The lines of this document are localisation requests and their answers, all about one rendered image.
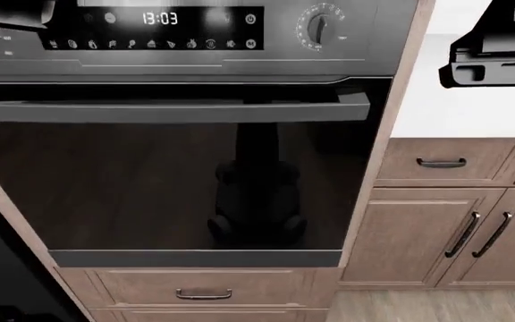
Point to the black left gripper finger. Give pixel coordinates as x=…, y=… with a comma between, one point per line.
x=7, y=25

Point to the large black oven knob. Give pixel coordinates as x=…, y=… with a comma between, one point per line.
x=317, y=28

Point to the black oven display panel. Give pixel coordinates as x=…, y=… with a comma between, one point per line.
x=186, y=33

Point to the black built-in oven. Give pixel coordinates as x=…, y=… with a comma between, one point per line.
x=284, y=67

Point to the wide brown wooden drawer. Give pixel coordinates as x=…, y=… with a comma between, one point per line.
x=262, y=288

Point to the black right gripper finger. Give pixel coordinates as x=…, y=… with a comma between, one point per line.
x=512, y=75
x=503, y=57

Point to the dark glass oven door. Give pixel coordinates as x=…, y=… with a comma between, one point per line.
x=105, y=184

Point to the tall brown wooden cabinet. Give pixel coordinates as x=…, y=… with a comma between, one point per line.
x=400, y=117

